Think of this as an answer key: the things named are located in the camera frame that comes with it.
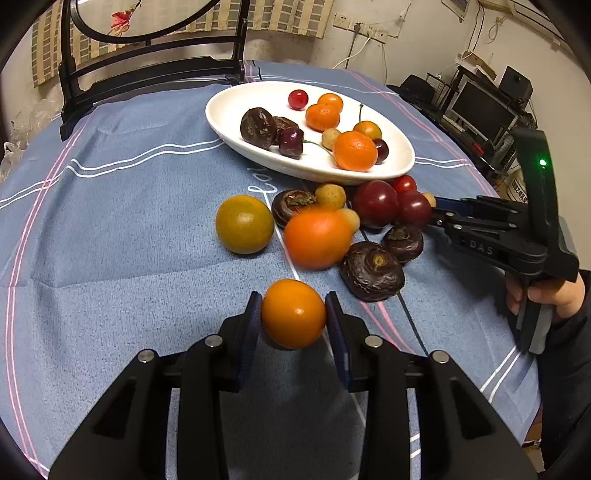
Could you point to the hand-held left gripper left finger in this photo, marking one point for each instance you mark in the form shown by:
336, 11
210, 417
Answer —
249, 332

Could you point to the dark red plum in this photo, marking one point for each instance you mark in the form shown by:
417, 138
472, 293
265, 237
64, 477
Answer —
413, 208
376, 204

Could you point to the round embroidered screen black stand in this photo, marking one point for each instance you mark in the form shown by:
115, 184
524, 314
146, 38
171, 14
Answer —
83, 69

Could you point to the beige longan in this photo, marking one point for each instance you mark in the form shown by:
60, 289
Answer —
429, 198
330, 196
330, 138
351, 219

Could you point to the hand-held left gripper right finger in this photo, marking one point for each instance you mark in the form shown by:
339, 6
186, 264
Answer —
336, 332

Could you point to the white oval plate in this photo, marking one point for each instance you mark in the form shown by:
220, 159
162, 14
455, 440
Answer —
231, 110

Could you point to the person's right hand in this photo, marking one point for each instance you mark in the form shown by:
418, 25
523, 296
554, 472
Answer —
568, 295

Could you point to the white wall socket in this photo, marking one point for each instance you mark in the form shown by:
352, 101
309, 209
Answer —
364, 27
341, 21
381, 35

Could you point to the black speaker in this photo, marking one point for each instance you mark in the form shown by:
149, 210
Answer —
515, 83

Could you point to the clear plastic bag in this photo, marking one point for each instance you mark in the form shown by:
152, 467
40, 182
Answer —
27, 120

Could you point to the white wall frame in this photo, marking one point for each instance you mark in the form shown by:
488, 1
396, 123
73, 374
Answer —
455, 9

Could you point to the person's right forearm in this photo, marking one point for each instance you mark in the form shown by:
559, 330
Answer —
568, 369

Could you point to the small smooth orange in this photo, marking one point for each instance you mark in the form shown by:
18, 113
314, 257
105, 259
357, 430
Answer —
330, 100
367, 129

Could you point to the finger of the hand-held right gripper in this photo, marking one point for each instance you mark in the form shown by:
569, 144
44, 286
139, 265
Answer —
466, 204
471, 222

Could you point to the dark brown water chestnut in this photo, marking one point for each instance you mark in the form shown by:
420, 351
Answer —
402, 242
258, 128
285, 123
293, 203
371, 270

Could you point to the beige checked curtain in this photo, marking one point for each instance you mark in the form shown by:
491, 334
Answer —
286, 18

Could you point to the yellow-green orange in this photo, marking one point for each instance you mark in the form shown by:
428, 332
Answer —
244, 224

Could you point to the small dark cherry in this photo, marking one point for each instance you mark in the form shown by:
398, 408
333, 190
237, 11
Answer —
381, 150

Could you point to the dark red cherry with stem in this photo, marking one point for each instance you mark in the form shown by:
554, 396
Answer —
291, 142

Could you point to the cardboard box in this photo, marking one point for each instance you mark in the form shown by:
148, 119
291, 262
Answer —
517, 184

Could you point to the red cherry on table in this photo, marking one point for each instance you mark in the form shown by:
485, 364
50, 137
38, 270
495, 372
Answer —
404, 183

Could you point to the black computer monitor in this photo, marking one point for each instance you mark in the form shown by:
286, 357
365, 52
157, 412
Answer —
480, 110

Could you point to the rough orange mandarin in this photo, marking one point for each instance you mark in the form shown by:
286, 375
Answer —
354, 150
317, 239
322, 117

